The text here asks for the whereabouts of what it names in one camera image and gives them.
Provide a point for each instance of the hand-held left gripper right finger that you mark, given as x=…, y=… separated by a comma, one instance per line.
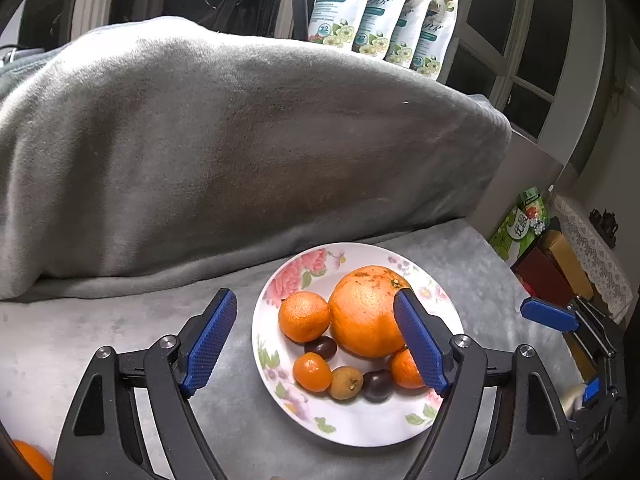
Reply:
x=420, y=340

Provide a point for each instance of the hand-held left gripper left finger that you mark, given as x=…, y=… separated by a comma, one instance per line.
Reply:
x=207, y=345

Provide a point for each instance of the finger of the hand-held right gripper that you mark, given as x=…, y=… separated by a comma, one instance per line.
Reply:
x=547, y=314
x=592, y=392

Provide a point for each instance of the small orange citrus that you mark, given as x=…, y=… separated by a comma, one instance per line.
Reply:
x=35, y=462
x=406, y=370

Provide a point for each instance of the small dark purple fruit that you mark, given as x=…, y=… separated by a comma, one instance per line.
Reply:
x=377, y=386
x=321, y=348

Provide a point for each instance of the large orange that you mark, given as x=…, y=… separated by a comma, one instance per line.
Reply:
x=365, y=310

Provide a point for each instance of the small tan round fruit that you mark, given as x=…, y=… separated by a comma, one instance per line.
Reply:
x=346, y=383

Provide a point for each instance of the medium mandarin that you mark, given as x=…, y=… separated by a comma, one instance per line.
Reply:
x=304, y=316

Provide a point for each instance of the orange kumquat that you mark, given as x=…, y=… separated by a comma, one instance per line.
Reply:
x=312, y=372

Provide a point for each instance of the white floral plate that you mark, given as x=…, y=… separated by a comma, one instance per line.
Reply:
x=350, y=425

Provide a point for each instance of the person's right hand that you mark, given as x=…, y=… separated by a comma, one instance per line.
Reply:
x=574, y=400

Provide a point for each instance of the red box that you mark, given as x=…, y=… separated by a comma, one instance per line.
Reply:
x=542, y=280

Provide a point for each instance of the brown box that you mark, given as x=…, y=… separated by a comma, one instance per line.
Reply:
x=567, y=260

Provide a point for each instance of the white lace cloth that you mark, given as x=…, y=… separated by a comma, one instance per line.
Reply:
x=595, y=255

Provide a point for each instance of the green printed box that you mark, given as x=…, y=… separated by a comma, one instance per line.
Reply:
x=522, y=225

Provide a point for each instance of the dark figurine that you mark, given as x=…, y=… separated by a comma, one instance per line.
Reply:
x=604, y=225

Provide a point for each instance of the grey plush blanket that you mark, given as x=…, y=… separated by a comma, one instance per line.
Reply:
x=200, y=135

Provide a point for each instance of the floral refill pouch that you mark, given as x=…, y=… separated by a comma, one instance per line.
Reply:
x=340, y=5
x=410, y=45
x=380, y=25
x=432, y=60

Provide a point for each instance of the white window frame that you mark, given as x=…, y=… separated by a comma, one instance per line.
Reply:
x=505, y=35

